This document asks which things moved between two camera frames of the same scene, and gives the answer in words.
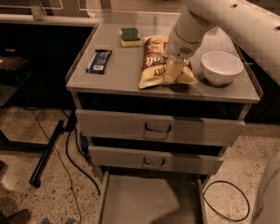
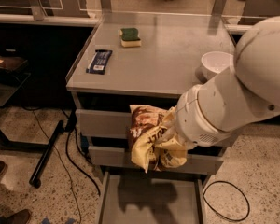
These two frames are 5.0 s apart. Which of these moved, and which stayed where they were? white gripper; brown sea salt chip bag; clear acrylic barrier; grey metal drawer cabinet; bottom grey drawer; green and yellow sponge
Moved: brown sea salt chip bag; white gripper
Stayed: clear acrylic barrier; grey metal drawer cabinet; green and yellow sponge; bottom grey drawer
